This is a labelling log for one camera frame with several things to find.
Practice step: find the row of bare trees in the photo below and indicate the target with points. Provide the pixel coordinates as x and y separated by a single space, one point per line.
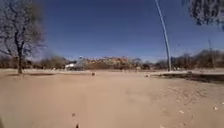
200 60

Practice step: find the thin pole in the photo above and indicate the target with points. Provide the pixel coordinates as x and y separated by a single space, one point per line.
211 56

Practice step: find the large bare tree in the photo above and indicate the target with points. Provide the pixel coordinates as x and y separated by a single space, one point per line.
20 50

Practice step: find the tall pale curved pole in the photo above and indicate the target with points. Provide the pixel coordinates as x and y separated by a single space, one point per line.
167 50

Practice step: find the robot's own part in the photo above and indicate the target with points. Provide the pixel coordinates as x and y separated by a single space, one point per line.
77 126

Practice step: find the sandy dirt ground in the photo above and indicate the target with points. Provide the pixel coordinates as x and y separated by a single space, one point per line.
100 100

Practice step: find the overhanging tree branches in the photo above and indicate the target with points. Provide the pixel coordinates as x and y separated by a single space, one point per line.
206 10

